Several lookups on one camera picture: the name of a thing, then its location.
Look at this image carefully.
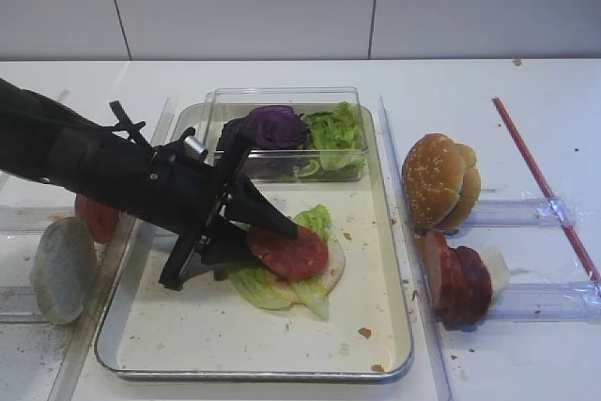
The inner right clear rail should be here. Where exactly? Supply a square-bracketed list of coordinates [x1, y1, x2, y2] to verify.
[378, 95, 454, 400]

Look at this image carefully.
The purple cabbage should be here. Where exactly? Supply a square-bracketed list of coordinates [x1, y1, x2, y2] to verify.
[218, 105, 310, 172]

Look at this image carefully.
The clear plastic container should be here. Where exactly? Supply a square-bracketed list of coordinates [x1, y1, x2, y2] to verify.
[203, 86, 367, 182]

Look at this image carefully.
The meat patty slice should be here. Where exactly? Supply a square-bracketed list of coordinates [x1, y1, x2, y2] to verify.
[423, 230, 458, 323]
[445, 246, 492, 326]

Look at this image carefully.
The front meat patty slice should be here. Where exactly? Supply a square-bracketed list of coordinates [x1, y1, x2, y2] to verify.
[423, 230, 458, 323]

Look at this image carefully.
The right lettuce leaf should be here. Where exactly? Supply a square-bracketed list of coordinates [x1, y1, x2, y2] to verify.
[291, 205, 331, 320]

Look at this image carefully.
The burger bun bottom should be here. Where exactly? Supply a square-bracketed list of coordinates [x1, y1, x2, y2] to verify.
[437, 144, 481, 231]

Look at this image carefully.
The left lettuce leaf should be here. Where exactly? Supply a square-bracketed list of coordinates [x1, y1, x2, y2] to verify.
[226, 264, 301, 310]

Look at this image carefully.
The white cheese slice on tray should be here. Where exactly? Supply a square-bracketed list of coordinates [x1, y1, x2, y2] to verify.
[276, 236, 347, 299]

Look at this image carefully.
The sesame burger bun top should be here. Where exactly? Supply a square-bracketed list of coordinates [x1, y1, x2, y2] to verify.
[401, 133, 466, 230]

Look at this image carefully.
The red strip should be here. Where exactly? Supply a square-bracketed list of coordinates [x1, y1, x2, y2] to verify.
[491, 97, 600, 284]

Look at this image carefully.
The lettuce leaf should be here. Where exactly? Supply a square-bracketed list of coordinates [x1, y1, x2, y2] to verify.
[226, 264, 301, 310]
[291, 205, 331, 320]

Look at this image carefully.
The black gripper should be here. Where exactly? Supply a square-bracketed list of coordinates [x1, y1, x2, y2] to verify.
[109, 100, 298, 289]

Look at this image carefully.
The metal tray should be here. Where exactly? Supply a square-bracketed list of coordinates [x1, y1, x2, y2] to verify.
[94, 112, 413, 382]

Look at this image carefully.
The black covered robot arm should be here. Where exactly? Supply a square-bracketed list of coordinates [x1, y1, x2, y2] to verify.
[1, 81, 298, 290]

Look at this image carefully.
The rear meat patty slice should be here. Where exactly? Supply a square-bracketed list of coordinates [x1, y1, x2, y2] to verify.
[445, 246, 492, 326]

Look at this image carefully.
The upper right clear holder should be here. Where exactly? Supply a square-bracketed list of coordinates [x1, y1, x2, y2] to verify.
[458, 198, 575, 227]

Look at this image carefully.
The clear holder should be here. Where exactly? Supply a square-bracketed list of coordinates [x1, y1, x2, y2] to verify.
[458, 198, 575, 227]
[0, 286, 48, 324]
[0, 207, 74, 235]
[485, 282, 600, 324]

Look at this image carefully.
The lower right clear holder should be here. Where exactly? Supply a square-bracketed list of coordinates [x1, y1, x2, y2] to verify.
[485, 282, 600, 324]

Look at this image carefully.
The tomato slice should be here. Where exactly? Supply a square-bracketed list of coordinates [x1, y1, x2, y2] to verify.
[247, 225, 329, 280]
[74, 194, 121, 244]

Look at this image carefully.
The lower left clear holder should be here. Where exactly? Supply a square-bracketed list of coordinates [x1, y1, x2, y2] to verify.
[0, 286, 48, 324]

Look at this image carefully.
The shredded green lettuce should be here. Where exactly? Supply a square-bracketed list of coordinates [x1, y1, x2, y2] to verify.
[299, 101, 365, 181]

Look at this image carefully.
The upper left clear holder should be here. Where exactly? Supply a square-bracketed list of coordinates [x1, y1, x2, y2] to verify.
[0, 207, 74, 235]

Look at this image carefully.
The white cheese slice right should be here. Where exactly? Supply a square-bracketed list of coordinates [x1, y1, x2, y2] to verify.
[480, 247, 511, 301]

